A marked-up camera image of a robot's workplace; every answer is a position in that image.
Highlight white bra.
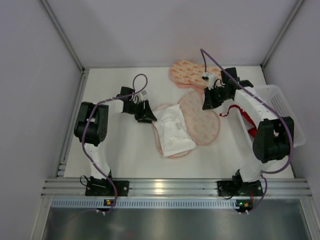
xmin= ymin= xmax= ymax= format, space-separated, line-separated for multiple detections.
xmin=152 ymin=104 xmax=197 ymax=158

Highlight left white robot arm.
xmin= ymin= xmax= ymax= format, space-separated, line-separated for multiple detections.
xmin=73 ymin=86 xmax=157 ymax=180

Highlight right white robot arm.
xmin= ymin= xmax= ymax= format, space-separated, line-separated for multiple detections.
xmin=201 ymin=67 xmax=294 ymax=183

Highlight stacked pink laundry bags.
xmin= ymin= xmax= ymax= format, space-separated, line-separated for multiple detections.
xmin=169 ymin=60 xmax=208 ymax=95

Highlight red bra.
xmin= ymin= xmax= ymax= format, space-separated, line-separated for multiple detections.
xmin=218 ymin=104 xmax=258 ymax=137

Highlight white plastic basket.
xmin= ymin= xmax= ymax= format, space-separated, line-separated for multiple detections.
xmin=236 ymin=84 xmax=307 ymax=148

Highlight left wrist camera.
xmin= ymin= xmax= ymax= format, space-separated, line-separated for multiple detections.
xmin=137 ymin=90 xmax=148 ymax=102

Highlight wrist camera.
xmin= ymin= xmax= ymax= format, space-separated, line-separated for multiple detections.
xmin=201 ymin=72 xmax=218 ymax=90
xmin=137 ymin=90 xmax=148 ymax=102

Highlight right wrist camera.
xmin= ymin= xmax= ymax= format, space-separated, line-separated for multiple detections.
xmin=201 ymin=72 xmax=218 ymax=90

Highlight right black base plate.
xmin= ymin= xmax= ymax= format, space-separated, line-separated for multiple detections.
xmin=217 ymin=180 xmax=263 ymax=198

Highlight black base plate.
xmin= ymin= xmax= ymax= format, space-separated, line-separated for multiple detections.
xmin=217 ymin=180 xmax=263 ymax=198
xmin=85 ymin=177 xmax=130 ymax=197

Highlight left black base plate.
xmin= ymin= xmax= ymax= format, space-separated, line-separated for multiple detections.
xmin=85 ymin=177 xmax=130 ymax=197

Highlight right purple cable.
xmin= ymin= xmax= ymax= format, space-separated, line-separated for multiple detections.
xmin=200 ymin=48 xmax=295 ymax=213

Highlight aluminium mounting rail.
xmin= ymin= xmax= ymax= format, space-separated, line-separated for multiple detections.
xmin=40 ymin=178 xmax=312 ymax=199

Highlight perforated cable duct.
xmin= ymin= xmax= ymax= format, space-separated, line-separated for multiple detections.
xmin=51 ymin=198 xmax=252 ymax=209

